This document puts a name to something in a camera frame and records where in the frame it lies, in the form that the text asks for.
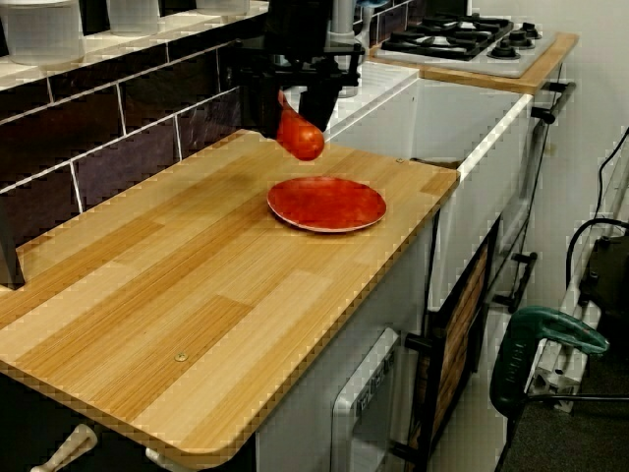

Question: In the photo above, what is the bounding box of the white appliance front panel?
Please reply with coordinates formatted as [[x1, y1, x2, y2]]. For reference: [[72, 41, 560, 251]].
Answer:
[[331, 326, 402, 472]]

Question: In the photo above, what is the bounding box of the grey toy faucet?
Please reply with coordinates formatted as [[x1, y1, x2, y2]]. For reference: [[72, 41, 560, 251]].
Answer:
[[326, 0, 368, 99]]

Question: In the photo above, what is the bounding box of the red elongated toy vegetable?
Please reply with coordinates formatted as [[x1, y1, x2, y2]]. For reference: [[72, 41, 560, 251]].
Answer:
[[274, 90, 326, 162]]

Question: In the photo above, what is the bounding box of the black box device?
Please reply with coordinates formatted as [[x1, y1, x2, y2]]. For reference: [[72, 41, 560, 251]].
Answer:
[[578, 234, 629, 319]]

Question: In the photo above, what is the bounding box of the wood look cabinet door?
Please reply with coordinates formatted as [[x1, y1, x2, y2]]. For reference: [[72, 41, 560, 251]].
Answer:
[[426, 215, 503, 446]]

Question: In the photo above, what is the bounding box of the green power drill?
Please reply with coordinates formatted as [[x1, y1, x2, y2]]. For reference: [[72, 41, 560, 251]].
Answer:
[[489, 304, 611, 417]]

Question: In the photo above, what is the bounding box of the black cable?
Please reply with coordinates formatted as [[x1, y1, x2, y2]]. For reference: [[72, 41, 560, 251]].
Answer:
[[593, 126, 629, 222], [563, 215, 629, 296]]

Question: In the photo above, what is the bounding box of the white translucent lidded container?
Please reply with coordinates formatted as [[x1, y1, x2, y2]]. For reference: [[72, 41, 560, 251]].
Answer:
[[104, 0, 162, 36], [0, 0, 86, 69], [195, 0, 251, 17]]

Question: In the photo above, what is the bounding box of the toy stove top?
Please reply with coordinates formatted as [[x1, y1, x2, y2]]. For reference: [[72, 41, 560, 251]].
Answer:
[[369, 13, 580, 94]]

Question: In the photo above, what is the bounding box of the white knob handle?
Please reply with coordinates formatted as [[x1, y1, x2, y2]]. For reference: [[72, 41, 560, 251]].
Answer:
[[29, 424, 98, 472]]

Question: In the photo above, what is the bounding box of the aluminium frame profile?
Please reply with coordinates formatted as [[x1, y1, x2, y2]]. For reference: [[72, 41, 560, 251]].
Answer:
[[528, 289, 608, 412]]

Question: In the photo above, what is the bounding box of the white toy kitchen cabinet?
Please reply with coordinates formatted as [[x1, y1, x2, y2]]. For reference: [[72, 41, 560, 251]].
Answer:
[[253, 63, 566, 472]]

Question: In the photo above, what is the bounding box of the white sink basin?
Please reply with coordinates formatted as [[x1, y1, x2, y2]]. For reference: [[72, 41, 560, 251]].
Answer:
[[323, 61, 536, 316]]

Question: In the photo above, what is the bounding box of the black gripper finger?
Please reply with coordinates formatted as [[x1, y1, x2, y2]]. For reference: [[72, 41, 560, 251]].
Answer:
[[239, 86, 284, 142], [298, 86, 344, 133]]

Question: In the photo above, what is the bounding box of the red round plate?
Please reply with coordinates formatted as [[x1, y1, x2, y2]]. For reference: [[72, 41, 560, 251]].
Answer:
[[266, 176, 388, 234]]

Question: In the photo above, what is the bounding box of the black bar handle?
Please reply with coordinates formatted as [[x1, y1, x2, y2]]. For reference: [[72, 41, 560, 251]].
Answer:
[[529, 81, 577, 125], [403, 330, 447, 472], [492, 252, 540, 310]]

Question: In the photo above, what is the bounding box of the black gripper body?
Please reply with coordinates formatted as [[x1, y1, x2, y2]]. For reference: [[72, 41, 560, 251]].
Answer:
[[229, 37, 368, 90]]

